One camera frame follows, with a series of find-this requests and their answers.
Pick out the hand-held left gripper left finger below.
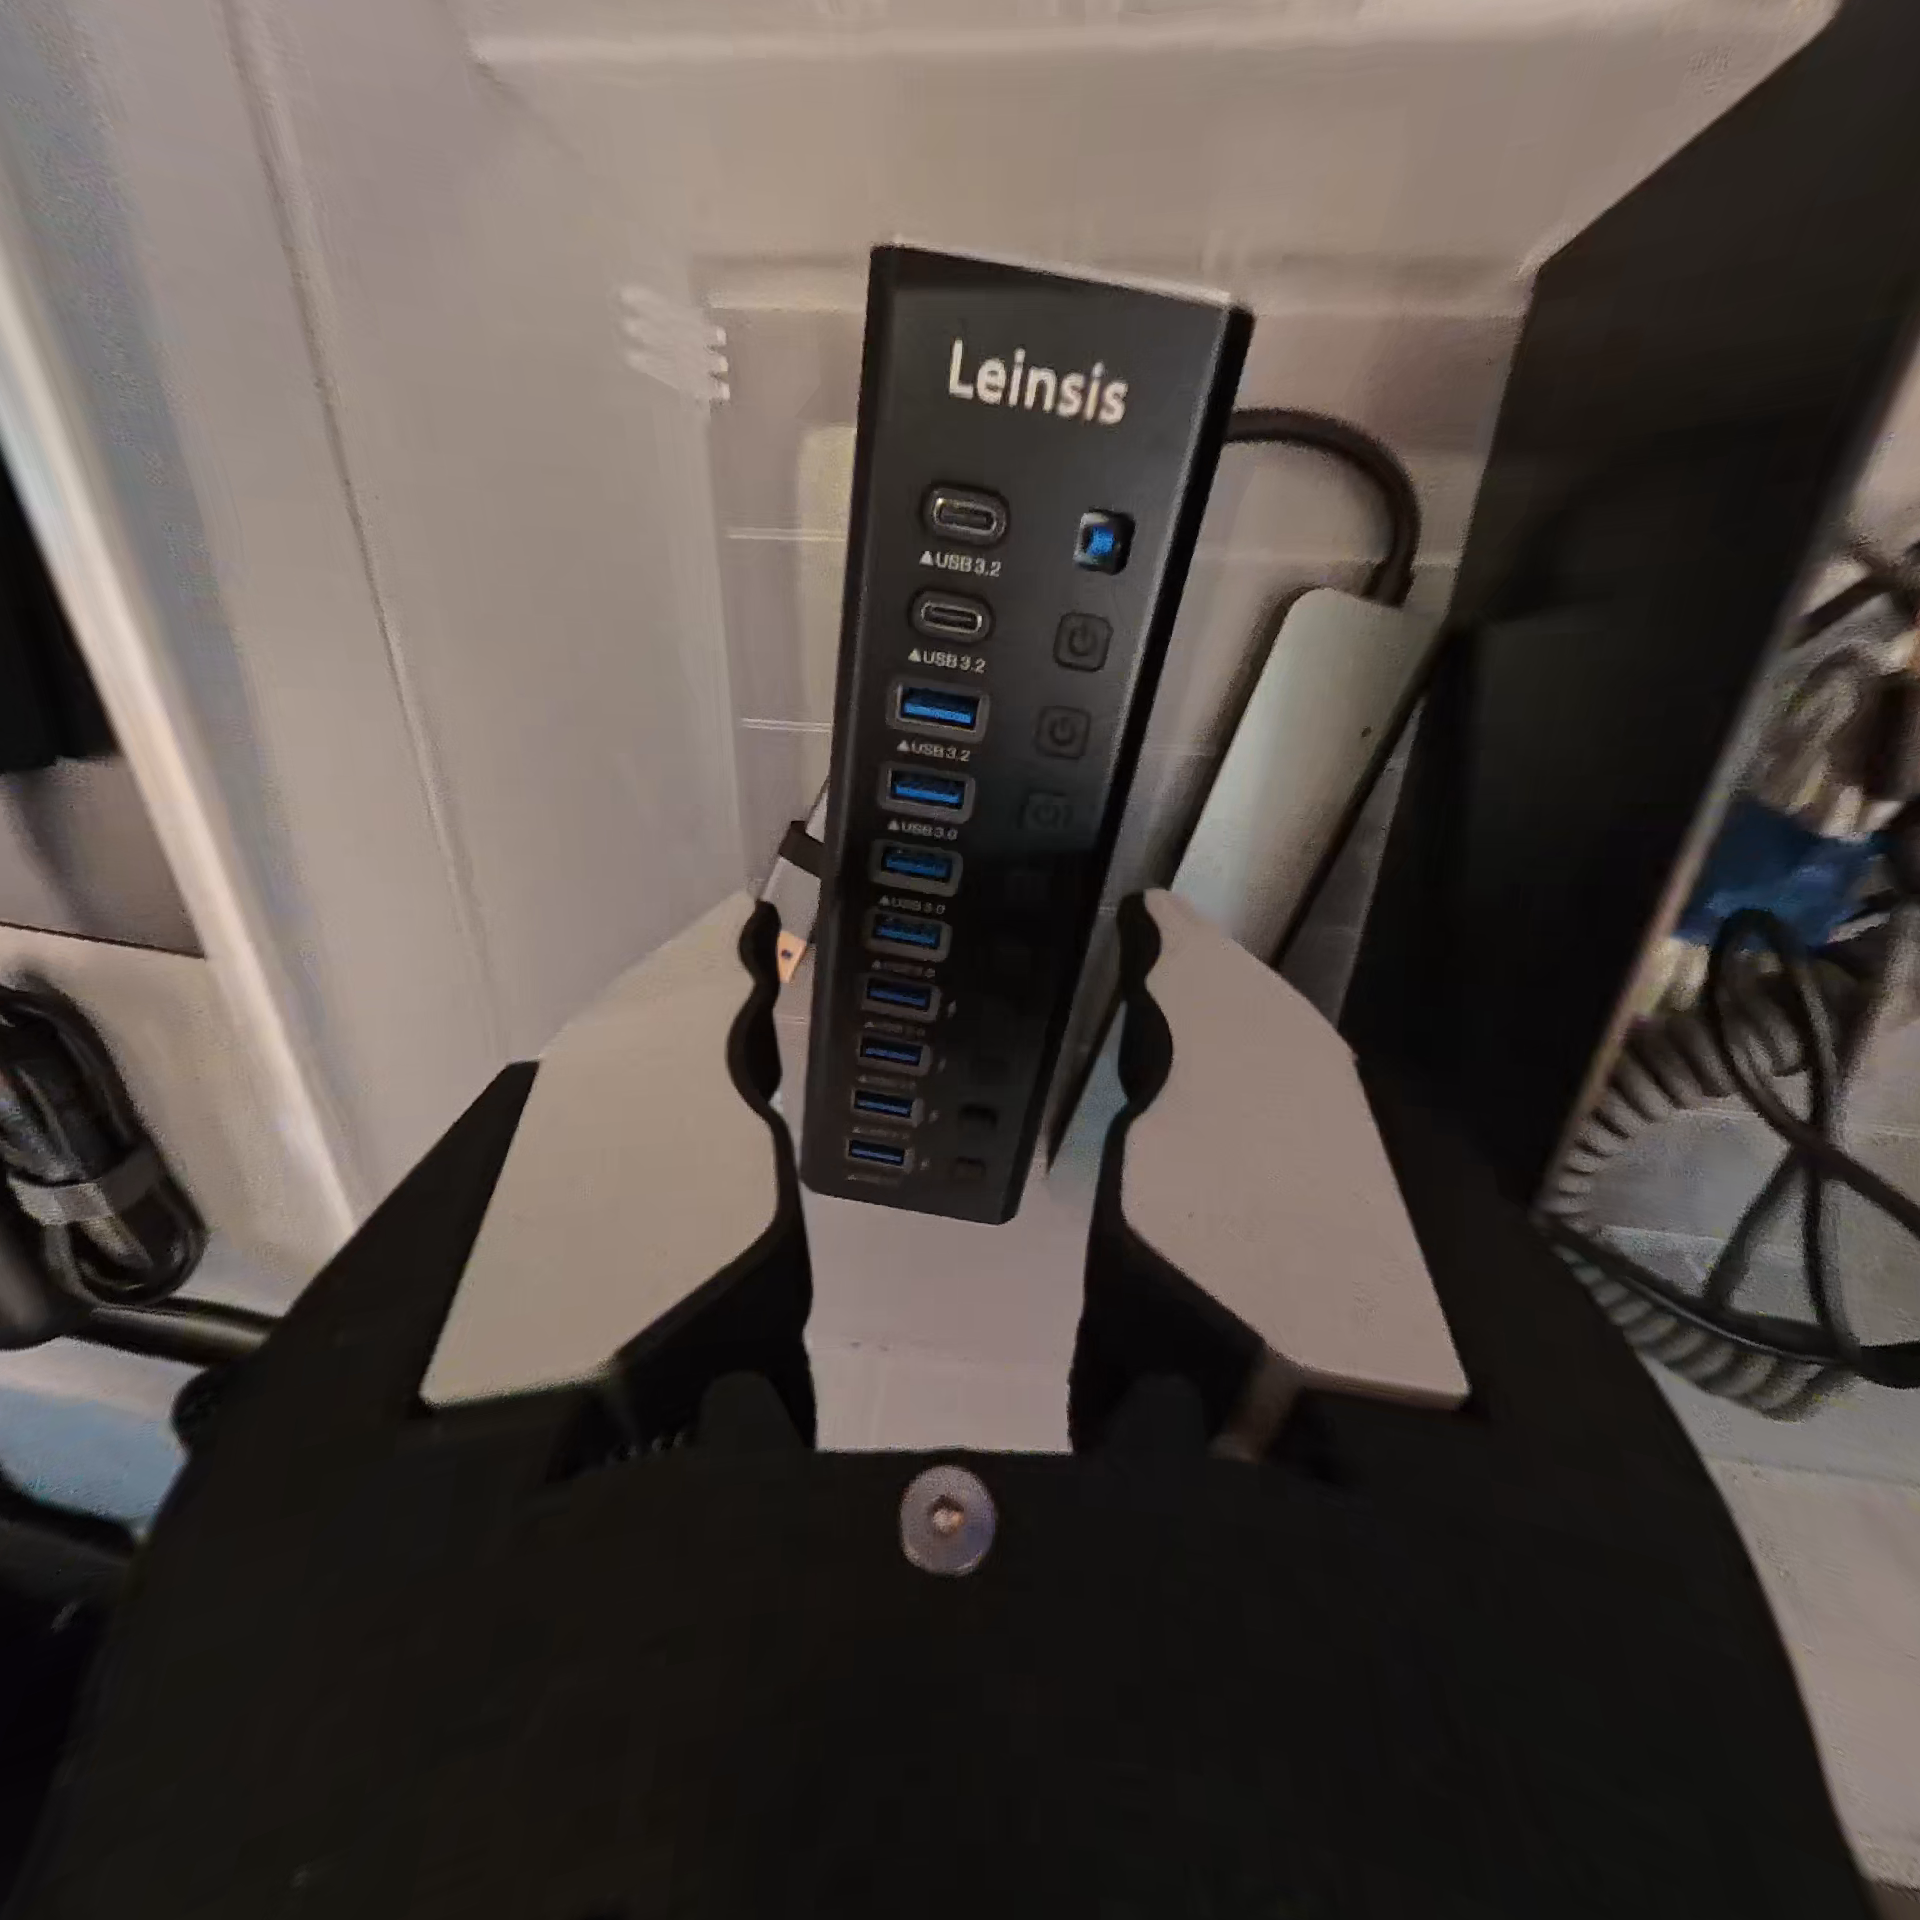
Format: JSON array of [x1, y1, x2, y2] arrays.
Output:
[[421, 895, 817, 1443]]

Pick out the clear plastic bin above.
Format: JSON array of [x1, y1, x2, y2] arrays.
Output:
[[0, 0, 1920, 1518]]

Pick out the black bin divider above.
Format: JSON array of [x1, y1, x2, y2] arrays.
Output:
[[1338, 0, 1920, 1203]]

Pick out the black cable bundle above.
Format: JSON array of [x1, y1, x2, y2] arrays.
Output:
[[0, 974, 212, 1353]]

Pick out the grey USB hub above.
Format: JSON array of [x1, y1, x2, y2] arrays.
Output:
[[1170, 408, 1429, 970]]

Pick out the grey coiled cable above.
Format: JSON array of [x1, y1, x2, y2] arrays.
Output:
[[1537, 961, 1920, 1420]]

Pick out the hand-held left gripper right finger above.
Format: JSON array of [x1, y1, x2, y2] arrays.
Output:
[[1072, 889, 1473, 1446]]

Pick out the black loose cable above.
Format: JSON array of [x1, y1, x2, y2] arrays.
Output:
[[1544, 900, 1920, 1368]]

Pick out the black USB hub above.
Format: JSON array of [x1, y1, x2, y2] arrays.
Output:
[[799, 244, 1257, 1225]]

